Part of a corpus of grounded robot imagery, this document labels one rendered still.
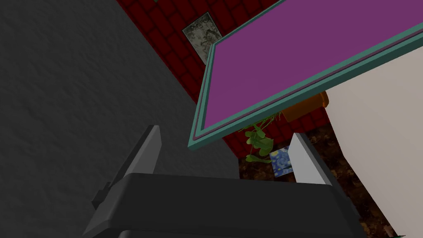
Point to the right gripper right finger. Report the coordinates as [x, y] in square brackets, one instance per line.
[305, 163]

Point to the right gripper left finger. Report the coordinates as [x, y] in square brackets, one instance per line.
[145, 155]

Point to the green leafy plant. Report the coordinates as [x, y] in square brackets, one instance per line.
[259, 142]

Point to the orange plant pot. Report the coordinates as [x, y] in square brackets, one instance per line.
[305, 105]

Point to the purple door leaf teal edge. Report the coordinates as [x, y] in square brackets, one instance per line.
[297, 59]

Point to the blue starry wall picture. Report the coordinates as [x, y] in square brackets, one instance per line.
[281, 162]

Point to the grey mottled wall picture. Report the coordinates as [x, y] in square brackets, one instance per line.
[202, 37]

